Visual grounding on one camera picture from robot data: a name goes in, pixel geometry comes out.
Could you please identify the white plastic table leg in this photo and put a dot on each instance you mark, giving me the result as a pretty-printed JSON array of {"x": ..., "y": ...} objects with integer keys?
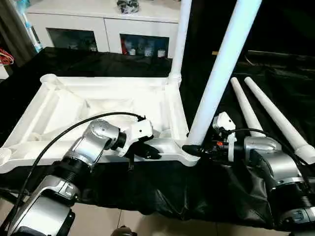
[
  {"x": 278, "y": 115},
  {"x": 180, "y": 37},
  {"x": 246, "y": 108},
  {"x": 221, "y": 73}
]

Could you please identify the white plastic table top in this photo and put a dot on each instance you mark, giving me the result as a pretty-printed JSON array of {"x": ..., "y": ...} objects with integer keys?
[{"x": 73, "y": 103}]

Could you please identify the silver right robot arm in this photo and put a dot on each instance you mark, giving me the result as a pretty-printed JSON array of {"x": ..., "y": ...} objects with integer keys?
[{"x": 280, "y": 167}]

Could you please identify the black glossy mat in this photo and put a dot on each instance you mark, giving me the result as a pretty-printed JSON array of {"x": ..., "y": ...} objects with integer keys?
[{"x": 172, "y": 189}]

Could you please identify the dark robot foot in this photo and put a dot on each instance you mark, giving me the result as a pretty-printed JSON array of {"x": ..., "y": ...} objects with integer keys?
[{"x": 124, "y": 232}]

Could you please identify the white cabinet with glass doors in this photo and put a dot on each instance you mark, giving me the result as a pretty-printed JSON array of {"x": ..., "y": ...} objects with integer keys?
[{"x": 105, "y": 27}]

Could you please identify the red patterned cloth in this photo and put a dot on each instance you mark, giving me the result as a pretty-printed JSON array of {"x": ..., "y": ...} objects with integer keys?
[{"x": 6, "y": 57}]

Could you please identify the blue and clear plastic wrap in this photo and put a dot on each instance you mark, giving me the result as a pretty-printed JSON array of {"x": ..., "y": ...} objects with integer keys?
[{"x": 32, "y": 32}]

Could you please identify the grey curtain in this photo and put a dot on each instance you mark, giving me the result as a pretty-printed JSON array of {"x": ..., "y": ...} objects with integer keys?
[{"x": 12, "y": 27}]

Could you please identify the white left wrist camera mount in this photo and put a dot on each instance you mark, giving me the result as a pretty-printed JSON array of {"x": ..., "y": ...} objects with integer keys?
[{"x": 140, "y": 130}]

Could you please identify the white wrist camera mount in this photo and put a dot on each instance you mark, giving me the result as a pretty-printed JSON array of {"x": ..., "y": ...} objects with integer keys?
[
  {"x": 140, "y": 130},
  {"x": 225, "y": 121}
]

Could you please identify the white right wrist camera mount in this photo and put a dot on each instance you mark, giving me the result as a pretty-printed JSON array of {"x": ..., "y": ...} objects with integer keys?
[{"x": 225, "y": 121}]

